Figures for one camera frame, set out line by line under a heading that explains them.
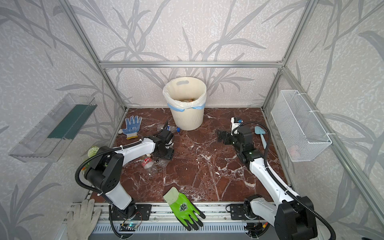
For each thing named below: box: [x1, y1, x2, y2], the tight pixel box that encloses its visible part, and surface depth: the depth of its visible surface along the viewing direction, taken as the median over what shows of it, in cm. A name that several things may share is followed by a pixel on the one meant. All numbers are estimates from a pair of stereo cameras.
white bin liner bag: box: [162, 76, 208, 112], surface depth 101 cm
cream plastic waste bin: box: [163, 77, 207, 131], surface depth 100 cm
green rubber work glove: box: [163, 186, 206, 231], surface depth 75 cm
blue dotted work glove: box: [122, 115, 143, 140], surface depth 110 cm
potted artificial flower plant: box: [81, 146, 100, 173], surface depth 80 cm
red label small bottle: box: [142, 154, 158, 176], surface depth 87 cm
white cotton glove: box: [66, 199, 102, 240], surface depth 73 cm
